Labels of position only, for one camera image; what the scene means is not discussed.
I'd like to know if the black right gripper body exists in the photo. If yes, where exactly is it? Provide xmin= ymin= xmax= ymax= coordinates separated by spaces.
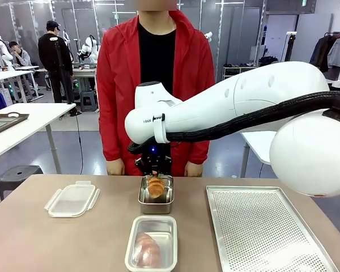
xmin=141 ymin=143 xmax=168 ymax=174

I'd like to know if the golden brown croissant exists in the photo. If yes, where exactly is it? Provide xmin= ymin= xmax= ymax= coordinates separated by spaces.
xmin=147 ymin=175 xmax=167 ymax=199

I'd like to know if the large clear clip lid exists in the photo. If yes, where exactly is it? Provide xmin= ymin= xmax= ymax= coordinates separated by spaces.
xmin=124 ymin=215 xmax=179 ymax=272

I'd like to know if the person's right forearm red sleeve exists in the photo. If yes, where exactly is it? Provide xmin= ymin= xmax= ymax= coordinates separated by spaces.
xmin=100 ymin=121 xmax=125 ymax=163

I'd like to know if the person's left forearm red sleeve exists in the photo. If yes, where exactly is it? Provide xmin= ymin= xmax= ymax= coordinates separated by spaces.
xmin=186 ymin=141 xmax=211 ymax=165

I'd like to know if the small steel container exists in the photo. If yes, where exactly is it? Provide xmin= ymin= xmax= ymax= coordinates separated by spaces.
xmin=138 ymin=175 xmax=175 ymax=215

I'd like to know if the person's left hand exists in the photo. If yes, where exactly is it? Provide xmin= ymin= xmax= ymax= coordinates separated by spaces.
xmin=184 ymin=162 xmax=203 ymax=179

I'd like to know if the person's right hand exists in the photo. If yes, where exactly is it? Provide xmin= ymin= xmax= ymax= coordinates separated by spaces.
xmin=106 ymin=158 xmax=126 ymax=176

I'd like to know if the person in red jacket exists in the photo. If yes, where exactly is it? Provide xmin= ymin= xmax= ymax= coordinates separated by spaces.
xmin=96 ymin=0 xmax=216 ymax=178

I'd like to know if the small clear clip lid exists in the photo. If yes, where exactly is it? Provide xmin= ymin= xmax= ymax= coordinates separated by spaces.
xmin=44 ymin=180 xmax=101 ymax=219

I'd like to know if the grey plastic step stool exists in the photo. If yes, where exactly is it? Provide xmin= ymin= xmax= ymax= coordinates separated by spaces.
xmin=79 ymin=91 xmax=99 ymax=113

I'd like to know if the long white side table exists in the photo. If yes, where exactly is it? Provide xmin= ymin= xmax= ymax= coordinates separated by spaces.
xmin=239 ymin=131 xmax=282 ymax=179

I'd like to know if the perforated metal baking tray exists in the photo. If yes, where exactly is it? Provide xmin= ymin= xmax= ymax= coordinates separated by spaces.
xmin=206 ymin=185 xmax=339 ymax=272

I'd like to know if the white table with brown tray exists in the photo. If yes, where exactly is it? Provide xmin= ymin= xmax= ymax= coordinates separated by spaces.
xmin=0 ymin=102 xmax=77 ymax=174

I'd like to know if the white shoe rack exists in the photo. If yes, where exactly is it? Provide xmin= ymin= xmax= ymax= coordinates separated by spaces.
xmin=222 ymin=65 xmax=259 ymax=81

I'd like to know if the dark grey round-hole stool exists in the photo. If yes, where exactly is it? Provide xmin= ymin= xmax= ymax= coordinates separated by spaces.
xmin=0 ymin=164 xmax=44 ymax=202

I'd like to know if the man in black with cap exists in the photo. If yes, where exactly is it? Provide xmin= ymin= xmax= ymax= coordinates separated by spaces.
xmin=37 ymin=20 xmax=75 ymax=104

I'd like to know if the black bags pile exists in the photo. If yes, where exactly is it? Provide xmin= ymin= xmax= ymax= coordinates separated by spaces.
xmin=258 ymin=56 xmax=279 ymax=65

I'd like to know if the brown wooden serving tray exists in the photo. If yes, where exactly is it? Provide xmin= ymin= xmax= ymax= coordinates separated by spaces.
xmin=0 ymin=112 xmax=30 ymax=135

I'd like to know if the seated person in grey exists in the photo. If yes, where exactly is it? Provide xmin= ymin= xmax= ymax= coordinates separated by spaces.
xmin=8 ymin=40 xmax=32 ymax=68

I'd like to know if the white background workbench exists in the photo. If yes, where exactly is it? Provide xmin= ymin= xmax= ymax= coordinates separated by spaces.
xmin=0 ymin=65 xmax=45 ymax=103

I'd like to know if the clothes rack with jackets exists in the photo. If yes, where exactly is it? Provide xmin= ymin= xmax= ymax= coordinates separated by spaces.
xmin=308 ymin=31 xmax=340 ymax=82

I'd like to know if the black right arm cable sleeve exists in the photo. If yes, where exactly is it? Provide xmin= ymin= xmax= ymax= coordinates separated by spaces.
xmin=127 ymin=90 xmax=340 ymax=155

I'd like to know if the black camera tripod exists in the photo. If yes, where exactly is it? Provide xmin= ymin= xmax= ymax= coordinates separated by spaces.
xmin=50 ymin=37 xmax=82 ymax=117

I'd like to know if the black pole with white camera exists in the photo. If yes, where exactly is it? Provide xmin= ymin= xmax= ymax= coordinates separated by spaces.
xmin=283 ymin=31 xmax=298 ymax=63

